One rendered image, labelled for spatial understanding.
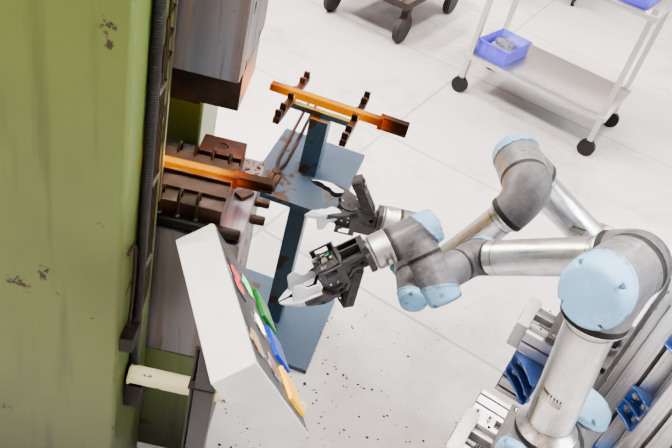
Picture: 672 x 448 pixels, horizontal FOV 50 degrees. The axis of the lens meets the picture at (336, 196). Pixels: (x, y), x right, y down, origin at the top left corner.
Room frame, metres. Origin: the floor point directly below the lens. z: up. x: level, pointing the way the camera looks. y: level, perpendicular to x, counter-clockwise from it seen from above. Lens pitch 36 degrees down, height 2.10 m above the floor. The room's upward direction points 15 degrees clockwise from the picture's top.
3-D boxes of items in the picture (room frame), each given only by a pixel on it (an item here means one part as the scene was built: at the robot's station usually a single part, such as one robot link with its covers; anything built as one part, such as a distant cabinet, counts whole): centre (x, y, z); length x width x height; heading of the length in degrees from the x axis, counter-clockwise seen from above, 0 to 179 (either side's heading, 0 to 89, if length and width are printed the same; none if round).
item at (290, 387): (0.85, -0.01, 1.01); 0.07 x 0.05 x 0.07; 29
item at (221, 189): (1.42, 0.47, 0.96); 0.42 x 0.20 x 0.09; 94
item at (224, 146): (1.61, 0.33, 0.95); 0.12 x 0.09 x 0.07; 94
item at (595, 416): (0.99, -0.59, 0.98); 0.13 x 0.12 x 0.14; 140
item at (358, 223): (1.48, -0.07, 0.97); 0.12 x 0.08 x 0.09; 94
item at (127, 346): (1.05, 0.36, 0.80); 0.06 x 0.03 x 0.04; 4
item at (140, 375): (1.10, 0.15, 0.62); 0.44 x 0.05 x 0.05; 94
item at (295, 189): (1.96, 0.11, 0.73); 0.40 x 0.30 x 0.02; 174
